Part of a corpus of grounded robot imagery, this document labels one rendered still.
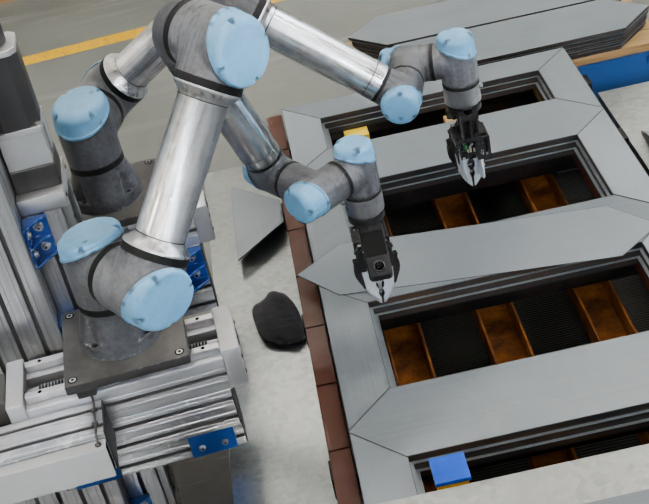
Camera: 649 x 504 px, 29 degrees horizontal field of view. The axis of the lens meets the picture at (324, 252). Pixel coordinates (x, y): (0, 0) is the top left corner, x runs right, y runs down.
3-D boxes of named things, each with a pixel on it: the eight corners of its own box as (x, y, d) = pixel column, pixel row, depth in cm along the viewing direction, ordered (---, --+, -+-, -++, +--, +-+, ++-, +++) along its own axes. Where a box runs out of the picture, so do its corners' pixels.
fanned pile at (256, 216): (276, 177, 329) (273, 165, 327) (292, 262, 297) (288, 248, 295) (230, 187, 329) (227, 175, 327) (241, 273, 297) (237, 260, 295)
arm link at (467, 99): (438, 79, 257) (477, 70, 257) (441, 98, 259) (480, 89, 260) (446, 95, 251) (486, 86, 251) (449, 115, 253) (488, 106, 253)
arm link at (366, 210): (384, 197, 234) (342, 207, 234) (388, 218, 237) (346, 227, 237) (378, 177, 240) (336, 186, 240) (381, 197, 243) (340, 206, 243)
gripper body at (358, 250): (389, 242, 251) (380, 192, 244) (397, 267, 244) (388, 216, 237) (352, 251, 251) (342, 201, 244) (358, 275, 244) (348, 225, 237)
